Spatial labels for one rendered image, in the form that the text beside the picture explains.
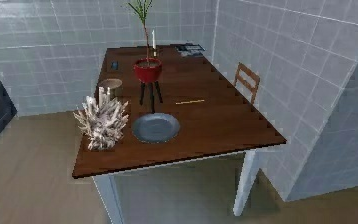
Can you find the brown wooden table white legs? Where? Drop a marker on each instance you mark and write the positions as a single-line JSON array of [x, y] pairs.
[[213, 110]]

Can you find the brown wooden chair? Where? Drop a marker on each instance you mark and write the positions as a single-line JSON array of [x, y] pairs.
[[247, 80]]

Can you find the grey round plate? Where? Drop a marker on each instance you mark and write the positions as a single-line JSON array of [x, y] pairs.
[[155, 128]]

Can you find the white spiky coral sculpture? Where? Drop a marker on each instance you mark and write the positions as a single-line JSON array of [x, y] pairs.
[[103, 123]]

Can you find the small blue phone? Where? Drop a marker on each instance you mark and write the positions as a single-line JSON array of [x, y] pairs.
[[114, 65]]

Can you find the brown round pot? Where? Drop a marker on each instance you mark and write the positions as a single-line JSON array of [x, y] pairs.
[[110, 87]]

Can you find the white candle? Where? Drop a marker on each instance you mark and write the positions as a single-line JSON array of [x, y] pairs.
[[153, 41]]

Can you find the plant in red pot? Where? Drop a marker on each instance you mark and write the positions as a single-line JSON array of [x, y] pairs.
[[148, 70]]

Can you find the yellow pencil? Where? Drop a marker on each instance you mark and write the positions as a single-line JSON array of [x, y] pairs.
[[189, 101]]

